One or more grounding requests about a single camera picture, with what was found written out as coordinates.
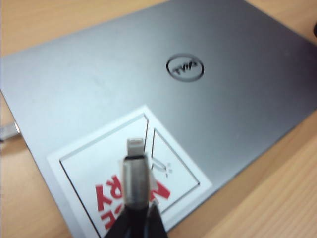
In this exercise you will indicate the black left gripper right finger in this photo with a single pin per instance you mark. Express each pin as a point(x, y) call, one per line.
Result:
point(157, 225)

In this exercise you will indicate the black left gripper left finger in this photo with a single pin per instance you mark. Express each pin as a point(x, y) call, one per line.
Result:
point(121, 228)

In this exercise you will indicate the black smartphone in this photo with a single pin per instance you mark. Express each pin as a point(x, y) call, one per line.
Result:
point(314, 31)

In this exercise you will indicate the white red-lettered sticker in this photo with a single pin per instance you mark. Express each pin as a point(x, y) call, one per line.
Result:
point(74, 168)

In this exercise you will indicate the silver Dell laptop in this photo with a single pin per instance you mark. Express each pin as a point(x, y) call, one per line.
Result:
point(99, 74)

